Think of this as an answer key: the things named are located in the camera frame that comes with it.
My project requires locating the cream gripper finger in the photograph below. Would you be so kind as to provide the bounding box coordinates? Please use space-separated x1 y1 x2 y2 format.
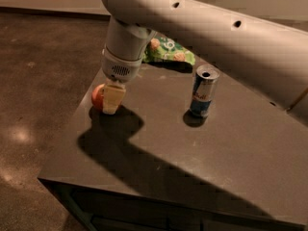
102 80 126 115

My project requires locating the red apple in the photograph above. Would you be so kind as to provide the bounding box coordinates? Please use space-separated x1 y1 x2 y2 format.
91 84 105 112

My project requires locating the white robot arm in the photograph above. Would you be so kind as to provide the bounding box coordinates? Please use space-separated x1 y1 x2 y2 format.
102 0 308 123

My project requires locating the green snack bag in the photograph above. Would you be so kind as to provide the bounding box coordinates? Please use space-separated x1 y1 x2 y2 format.
142 37 195 65

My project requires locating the blue silver energy drink can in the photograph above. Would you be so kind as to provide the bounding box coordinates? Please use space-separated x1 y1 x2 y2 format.
190 64 220 118

